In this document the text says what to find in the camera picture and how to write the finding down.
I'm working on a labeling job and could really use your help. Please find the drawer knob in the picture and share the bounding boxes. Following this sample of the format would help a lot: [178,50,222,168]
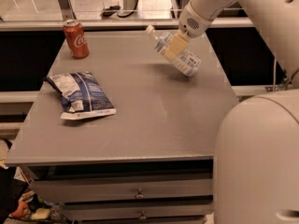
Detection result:
[135,189,145,200]
[138,212,147,220]

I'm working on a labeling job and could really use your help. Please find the lower drawer knob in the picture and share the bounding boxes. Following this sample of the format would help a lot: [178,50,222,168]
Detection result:
[138,212,147,220]

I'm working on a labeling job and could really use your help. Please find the blue chip bag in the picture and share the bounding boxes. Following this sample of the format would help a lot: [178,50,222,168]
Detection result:
[46,72,116,120]

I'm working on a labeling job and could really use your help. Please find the clear blue-label plastic bottle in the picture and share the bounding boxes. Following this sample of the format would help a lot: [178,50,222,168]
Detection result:
[146,25,201,77]

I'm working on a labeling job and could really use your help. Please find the metal railing frame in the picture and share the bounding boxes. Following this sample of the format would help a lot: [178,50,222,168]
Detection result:
[0,0,255,33]

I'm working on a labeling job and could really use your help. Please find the clutter pile on floor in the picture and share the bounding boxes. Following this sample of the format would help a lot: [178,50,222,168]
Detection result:
[0,137,67,224]

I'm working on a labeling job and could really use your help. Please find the red coca-cola can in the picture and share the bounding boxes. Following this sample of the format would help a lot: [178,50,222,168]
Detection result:
[64,20,90,59]

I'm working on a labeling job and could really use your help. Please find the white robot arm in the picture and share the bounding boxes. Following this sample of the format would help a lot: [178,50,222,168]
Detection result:
[167,0,299,224]

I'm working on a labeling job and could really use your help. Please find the top drawer knob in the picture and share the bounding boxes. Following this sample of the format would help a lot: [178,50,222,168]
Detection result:
[135,189,145,200]

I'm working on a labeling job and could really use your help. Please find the dark object behind glass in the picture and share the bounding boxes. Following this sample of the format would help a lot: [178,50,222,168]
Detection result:
[101,5,121,17]

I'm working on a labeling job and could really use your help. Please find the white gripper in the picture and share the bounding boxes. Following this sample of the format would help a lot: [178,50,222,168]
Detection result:
[164,3,215,61]

